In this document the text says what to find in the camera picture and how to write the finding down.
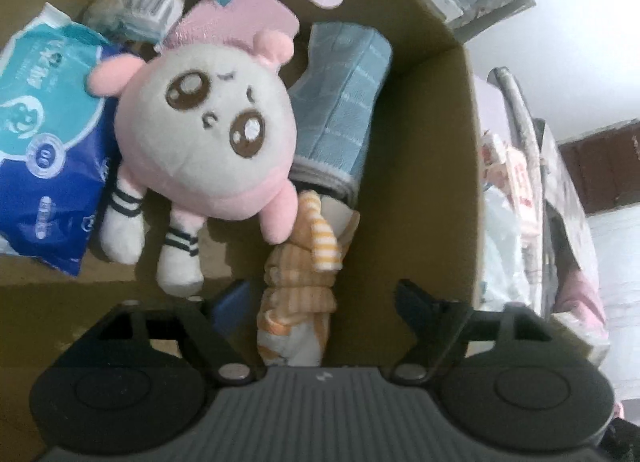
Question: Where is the blue tissue pack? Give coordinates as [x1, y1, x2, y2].
[0, 2, 126, 277]

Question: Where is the orange striped white cloth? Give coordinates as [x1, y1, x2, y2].
[256, 189, 361, 368]

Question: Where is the patterned leaning board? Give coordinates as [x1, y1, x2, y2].
[452, 0, 537, 45]

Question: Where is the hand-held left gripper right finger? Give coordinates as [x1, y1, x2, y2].
[390, 279, 553, 385]

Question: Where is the pink printed packet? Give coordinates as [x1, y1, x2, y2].
[480, 129, 543, 223]

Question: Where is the blue towel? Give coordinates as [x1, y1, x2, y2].
[287, 22, 393, 213]

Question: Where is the pink white plush toy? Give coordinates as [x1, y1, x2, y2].
[87, 29, 301, 297]

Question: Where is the pink cloth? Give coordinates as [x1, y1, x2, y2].
[555, 262, 608, 343]

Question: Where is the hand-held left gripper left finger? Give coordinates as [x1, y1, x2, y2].
[75, 279, 256, 385]

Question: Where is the brown cardboard box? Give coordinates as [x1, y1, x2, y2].
[0, 0, 488, 462]

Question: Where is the white blue-print plastic bag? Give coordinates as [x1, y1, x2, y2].
[480, 187, 546, 313]

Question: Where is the brown wooden door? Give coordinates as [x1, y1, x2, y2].
[557, 119, 640, 215]

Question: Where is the pink towel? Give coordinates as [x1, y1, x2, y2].
[160, 0, 301, 72]

